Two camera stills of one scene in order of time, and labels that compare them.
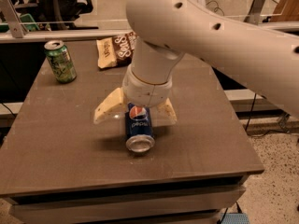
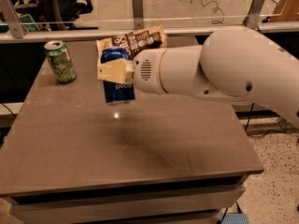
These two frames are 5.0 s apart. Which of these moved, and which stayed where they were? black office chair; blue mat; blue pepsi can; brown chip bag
Moved: blue pepsi can
Stayed: blue mat; black office chair; brown chip bag
